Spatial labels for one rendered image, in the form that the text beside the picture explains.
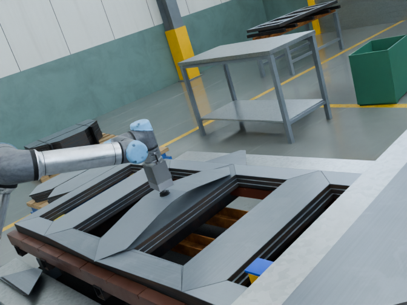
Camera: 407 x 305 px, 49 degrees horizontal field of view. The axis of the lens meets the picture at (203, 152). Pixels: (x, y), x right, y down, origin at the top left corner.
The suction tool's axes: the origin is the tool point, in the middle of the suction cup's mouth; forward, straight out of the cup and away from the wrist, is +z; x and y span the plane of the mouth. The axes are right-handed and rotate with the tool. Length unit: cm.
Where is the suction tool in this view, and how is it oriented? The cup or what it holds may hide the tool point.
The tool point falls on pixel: (165, 196)
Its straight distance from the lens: 176.4
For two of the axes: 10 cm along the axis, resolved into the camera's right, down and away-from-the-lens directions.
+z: 2.8, 9.1, 3.1
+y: -5.3, -1.2, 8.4
